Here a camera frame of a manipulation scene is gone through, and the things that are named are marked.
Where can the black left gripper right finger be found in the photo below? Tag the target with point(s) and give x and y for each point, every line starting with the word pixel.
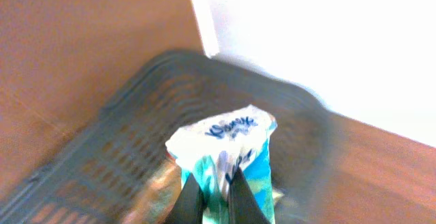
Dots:
pixel 242 206

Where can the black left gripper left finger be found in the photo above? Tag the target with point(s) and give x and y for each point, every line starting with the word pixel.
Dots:
pixel 189 206

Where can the Kleenex tissue pack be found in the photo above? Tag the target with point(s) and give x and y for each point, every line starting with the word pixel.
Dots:
pixel 213 149

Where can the grey plastic mesh basket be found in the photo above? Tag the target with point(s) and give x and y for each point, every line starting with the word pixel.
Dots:
pixel 96 177

